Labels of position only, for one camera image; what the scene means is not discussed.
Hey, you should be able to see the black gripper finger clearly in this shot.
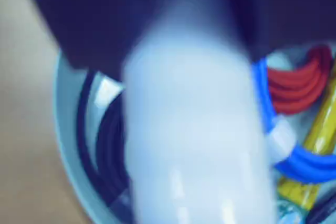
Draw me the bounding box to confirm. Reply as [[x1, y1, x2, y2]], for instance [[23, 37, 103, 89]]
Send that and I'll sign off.
[[223, 0, 336, 63], [18, 0, 169, 83]]

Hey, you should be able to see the red capped white marker pen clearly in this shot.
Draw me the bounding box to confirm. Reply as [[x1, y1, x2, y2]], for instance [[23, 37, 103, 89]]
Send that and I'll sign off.
[[122, 0, 279, 224]]

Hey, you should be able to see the light green round bowl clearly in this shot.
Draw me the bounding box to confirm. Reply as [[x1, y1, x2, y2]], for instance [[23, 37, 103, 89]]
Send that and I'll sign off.
[[52, 42, 336, 224]]

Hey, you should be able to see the green yellow small gadget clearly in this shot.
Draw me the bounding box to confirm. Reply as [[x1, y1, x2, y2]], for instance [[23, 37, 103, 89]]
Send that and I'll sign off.
[[275, 176, 322, 224]]

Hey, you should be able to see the red coiled cable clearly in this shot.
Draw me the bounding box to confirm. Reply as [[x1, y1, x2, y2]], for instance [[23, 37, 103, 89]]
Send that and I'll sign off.
[[265, 45, 334, 115]]

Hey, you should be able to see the thin black jack cable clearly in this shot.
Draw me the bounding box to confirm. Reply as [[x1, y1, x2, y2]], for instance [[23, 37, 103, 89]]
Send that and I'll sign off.
[[76, 69, 336, 224]]

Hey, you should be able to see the yellow coiled cable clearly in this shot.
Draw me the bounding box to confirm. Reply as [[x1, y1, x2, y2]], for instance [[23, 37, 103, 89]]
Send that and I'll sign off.
[[301, 71, 336, 156]]

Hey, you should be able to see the thick black coiled cable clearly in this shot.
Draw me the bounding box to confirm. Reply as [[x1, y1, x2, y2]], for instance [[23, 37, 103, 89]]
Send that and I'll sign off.
[[94, 91, 139, 210]]

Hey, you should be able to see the blue coiled cable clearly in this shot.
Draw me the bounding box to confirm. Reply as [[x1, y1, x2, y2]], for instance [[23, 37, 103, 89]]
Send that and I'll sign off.
[[251, 58, 336, 184]]

